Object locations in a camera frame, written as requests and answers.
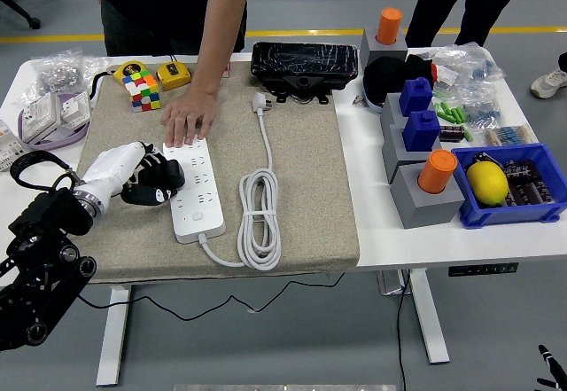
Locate purple tray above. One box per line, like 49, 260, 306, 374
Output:
17, 92, 93, 152

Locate grey under-desk box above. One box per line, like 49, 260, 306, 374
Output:
377, 270, 413, 297

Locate white power strip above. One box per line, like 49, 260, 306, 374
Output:
162, 138, 227, 245

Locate grey-brown mat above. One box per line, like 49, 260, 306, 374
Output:
74, 60, 361, 285

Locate yellow lemon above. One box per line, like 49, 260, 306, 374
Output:
466, 160, 509, 208

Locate black adapter cord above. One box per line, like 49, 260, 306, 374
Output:
75, 272, 347, 322

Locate square yellow tape measure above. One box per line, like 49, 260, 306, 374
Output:
151, 51, 193, 92

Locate white bowl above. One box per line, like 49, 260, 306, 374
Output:
361, 87, 385, 115

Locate white table leg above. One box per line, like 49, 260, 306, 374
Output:
95, 285, 133, 387
407, 269, 451, 365

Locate dark brown capacitor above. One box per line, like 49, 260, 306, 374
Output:
504, 181, 535, 208
531, 180, 558, 206
438, 125, 466, 143
503, 158, 542, 184

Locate clear bag blue components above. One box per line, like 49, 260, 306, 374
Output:
424, 43, 506, 90
458, 84, 506, 129

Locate white socket box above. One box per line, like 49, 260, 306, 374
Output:
20, 93, 63, 143
59, 91, 93, 128

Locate blue block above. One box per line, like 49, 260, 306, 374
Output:
398, 76, 433, 118
401, 109, 442, 152

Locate clear bag metal screws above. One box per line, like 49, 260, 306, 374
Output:
30, 48, 88, 95

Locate white power strip cable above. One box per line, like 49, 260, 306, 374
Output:
198, 90, 284, 272

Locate black plastic-wrapped device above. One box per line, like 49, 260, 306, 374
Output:
250, 41, 359, 105

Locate orange cylinder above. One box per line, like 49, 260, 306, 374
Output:
417, 149, 458, 195
375, 7, 403, 47

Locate black cloth bundle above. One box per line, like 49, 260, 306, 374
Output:
362, 53, 438, 106

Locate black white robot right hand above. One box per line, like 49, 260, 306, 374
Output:
535, 344, 567, 391

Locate blue plastic bin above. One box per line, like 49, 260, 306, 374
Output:
450, 142, 567, 231

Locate black desk control panel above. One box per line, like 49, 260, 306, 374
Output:
447, 262, 519, 278

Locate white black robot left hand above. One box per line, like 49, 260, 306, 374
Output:
81, 140, 179, 210

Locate black power adapter plug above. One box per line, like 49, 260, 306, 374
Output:
153, 158, 186, 192

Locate empty clear plastic bag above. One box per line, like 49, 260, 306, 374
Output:
82, 55, 113, 84

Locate black hanging cable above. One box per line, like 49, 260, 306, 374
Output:
396, 270, 413, 391

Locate person's left hand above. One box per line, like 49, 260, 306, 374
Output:
160, 87, 218, 148

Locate black metal clip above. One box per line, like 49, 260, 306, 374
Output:
470, 151, 504, 170

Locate white circuit breaker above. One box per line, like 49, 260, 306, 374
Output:
0, 119, 26, 173

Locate round yellow tape measure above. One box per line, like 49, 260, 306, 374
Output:
89, 59, 148, 101

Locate clear bag taped resistors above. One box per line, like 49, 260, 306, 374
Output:
482, 123, 540, 147

